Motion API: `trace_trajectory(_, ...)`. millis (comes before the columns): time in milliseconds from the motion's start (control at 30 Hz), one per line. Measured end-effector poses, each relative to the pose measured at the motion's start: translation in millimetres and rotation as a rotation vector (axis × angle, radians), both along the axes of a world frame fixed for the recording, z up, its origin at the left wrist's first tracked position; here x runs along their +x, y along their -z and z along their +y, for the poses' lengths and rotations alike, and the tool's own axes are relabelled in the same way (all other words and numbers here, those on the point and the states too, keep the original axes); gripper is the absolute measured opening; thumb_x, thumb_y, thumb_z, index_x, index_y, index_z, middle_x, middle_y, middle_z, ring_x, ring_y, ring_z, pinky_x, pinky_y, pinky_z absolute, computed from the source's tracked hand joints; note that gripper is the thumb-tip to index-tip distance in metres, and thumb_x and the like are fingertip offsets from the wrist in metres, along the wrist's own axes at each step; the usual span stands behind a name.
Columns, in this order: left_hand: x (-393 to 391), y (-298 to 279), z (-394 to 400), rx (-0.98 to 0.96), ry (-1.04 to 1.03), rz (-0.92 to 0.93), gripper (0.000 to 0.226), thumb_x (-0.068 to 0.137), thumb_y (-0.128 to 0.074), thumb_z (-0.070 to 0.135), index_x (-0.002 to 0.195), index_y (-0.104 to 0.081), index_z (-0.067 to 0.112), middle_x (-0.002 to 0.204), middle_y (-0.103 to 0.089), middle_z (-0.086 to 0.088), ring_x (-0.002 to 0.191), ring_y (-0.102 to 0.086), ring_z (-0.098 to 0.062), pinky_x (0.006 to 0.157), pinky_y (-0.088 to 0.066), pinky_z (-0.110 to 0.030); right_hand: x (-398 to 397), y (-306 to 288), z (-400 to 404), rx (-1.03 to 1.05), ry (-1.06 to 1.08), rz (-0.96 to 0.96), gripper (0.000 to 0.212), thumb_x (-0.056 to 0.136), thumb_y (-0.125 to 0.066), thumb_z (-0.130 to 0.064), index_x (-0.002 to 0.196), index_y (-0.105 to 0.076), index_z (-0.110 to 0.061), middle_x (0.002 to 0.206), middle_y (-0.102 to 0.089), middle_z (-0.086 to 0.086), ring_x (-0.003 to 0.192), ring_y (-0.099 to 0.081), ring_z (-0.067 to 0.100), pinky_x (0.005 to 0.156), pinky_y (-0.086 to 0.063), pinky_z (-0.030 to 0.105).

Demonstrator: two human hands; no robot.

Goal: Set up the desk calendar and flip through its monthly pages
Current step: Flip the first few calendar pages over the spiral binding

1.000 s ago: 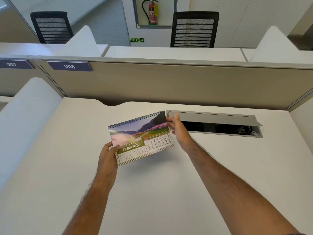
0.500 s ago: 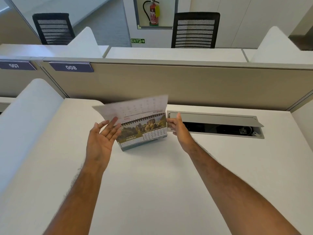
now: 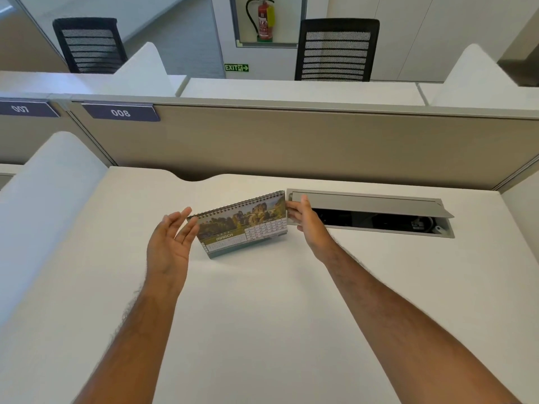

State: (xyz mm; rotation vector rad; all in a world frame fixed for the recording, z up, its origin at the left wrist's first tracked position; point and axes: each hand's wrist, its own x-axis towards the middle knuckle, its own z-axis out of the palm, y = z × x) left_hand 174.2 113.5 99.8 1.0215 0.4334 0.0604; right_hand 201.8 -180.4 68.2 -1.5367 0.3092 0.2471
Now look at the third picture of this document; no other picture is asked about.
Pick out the black power socket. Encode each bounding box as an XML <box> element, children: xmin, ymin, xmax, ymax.
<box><xmin>410</xmin><ymin>216</ymin><xmax>445</xmax><ymax>235</ymax></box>

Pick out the navy desk number plate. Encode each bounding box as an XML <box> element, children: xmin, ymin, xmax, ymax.
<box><xmin>0</xmin><ymin>99</ymin><xmax>61</xmax><ymax>119</ymax></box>
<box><xmin>80</xmin><ymin>103</ymin><xmax>162</xmax><ymax>122</ymax></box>

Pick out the grey desk cable tray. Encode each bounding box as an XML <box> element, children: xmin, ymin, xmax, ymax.
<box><xmin>286</xmin><ymin>189</ymin><xmax>455</xmax><ymax>239</ymax></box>

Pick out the person's right hand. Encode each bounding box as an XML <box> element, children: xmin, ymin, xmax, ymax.
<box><xmin>285</xmin><ymin>194</ymin><xmax>336</xmax><ymax>265</ymax></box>

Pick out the wide beige partition panel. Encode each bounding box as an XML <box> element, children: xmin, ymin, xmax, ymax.
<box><xmin>69</xmin><ymin>95</ymin><xmax>539</xmax><ymax>191</ymax></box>

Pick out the red fire extinguisher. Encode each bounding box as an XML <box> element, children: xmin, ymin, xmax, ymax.
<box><xmin>245</xmin><ymin>0</ymin><xmax>277</xmax><ymax>43</ymax></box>

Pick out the person's right forearm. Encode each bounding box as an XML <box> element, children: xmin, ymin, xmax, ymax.
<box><xmin>318</xmin><ymin>242</ymin><xmax>521</xmax><ymax>404</ymax></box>

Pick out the narrow beige partition panel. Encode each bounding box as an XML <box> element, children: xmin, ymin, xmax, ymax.
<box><xmin>0</xmin><ymin>96</ymin><xmax>117</xmax><ymax>167</ymax></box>

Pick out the black mesh office chair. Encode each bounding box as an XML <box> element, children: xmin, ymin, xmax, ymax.
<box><xmin>294</xmin><ymin>18</ymin><xmax>381</xmax><ymax>82</ymax></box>
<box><xmin>52</xmin><ymin>17</ymin><xmax>129</xmax><ymax>75</ymax></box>

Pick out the white pointed desk divider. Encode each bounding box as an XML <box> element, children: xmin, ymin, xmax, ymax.
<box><xmin>429</xmin><ymin>43</ymin><xmax>539</xmax><ymax>111</ymax></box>
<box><xmin>111</xmin><ymin>42</ymin><xmax>177</xmax><ymax>97</ymax></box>

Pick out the person's left forearm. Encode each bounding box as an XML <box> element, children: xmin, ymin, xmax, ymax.
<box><xmin>74</xmin><ymin>275</ymin><xmax>184</xmax><ymax>404</ymax></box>

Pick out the person's left hand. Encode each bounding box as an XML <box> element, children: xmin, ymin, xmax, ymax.
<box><xmin>145</xmin><ymin>207</ymin><xmax>201</xmax><ymax>291</ymax></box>

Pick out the white rounded side divider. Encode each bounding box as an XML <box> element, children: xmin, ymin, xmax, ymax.
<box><xmin>500</xmin><ymin>162</ymin><xmax>539</xmax><ymax>265</ymax></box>
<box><xmin>0</xmin><ymin>131</ymin><xmax>109</xmax><ymax>324</ymax></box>

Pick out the recessed fire extinguisher niche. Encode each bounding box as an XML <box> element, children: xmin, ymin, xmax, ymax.
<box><xmin>229</xmin><ymin>0</ymin><xmax>308</xmax><ymax>49</ymax></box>

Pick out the spiral-bound landscape desk calendar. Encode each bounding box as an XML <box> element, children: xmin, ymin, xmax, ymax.
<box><xmin>187</xmin><ymin>190</ymin><xmax>290</xmax><ymax>260</ymax></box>

